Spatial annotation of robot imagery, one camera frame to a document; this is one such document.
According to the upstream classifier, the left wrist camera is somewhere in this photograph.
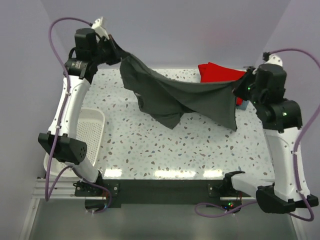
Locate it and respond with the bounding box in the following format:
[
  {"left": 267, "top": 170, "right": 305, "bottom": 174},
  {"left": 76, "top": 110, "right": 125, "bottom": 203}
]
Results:
[{"left": 91, "top": 16, "right": 110, "bottom": 40}]

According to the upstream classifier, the grey t shirt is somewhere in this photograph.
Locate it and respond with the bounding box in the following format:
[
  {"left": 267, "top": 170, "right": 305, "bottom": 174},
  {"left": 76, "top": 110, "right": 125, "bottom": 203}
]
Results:
[{"left": 119, "top": 53, "right": 237, "bottom": 131}]

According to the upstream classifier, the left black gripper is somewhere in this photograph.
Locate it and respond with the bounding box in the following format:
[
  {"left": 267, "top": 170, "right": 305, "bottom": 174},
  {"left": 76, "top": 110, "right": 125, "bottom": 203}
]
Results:
[{"left": 91, "top": 34, "right": 130, "bottom": 66}]

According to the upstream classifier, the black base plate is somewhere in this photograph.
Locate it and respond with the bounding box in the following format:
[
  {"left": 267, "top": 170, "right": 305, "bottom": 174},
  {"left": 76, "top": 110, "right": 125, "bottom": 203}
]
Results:
[{"left": 73, "top": 179, "right": 248, "bottom": 210}]

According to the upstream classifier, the folded red t shirt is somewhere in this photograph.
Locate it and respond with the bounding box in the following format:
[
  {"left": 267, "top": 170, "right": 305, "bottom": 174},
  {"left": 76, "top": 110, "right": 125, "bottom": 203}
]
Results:
[{"left": 198, "top": 62, "right": 246, "bottom": 105}]

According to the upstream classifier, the aluminium frame rail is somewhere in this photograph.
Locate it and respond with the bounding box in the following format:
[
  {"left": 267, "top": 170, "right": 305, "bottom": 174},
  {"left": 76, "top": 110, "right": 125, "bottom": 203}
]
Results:
[{"left": 31, "top": 177, "right": 79, "bottom": 199}]

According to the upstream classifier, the white plastic basket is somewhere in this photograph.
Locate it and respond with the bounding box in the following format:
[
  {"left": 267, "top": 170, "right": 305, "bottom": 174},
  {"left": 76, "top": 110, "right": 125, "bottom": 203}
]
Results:
[{"left": 43, "top": 107, "right": 106, "bottom": 180}]

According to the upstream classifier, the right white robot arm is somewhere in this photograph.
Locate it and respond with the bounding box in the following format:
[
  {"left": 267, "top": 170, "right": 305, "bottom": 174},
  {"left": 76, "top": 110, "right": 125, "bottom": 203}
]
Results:
[{"left": 220, "top": 63, "right": 319, "bottom": 214}]

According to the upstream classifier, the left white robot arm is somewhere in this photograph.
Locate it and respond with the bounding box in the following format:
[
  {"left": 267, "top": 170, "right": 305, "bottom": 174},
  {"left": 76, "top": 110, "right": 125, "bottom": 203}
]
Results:
[{"left": 38, "top": 27, "right": 121, "bottom": 196}]

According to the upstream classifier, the folded light blue t shirt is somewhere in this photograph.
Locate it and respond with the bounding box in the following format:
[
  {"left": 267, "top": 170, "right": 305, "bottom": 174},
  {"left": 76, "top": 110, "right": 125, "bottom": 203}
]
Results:
[{"left": 238, "top": 101, "right": 249, "bottom": 111}]

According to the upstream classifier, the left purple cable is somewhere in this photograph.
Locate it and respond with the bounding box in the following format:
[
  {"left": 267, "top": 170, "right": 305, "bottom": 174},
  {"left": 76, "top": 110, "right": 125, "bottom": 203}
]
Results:
[{"left": 44, "top": 17, "right": 115, "bottom": 215}]

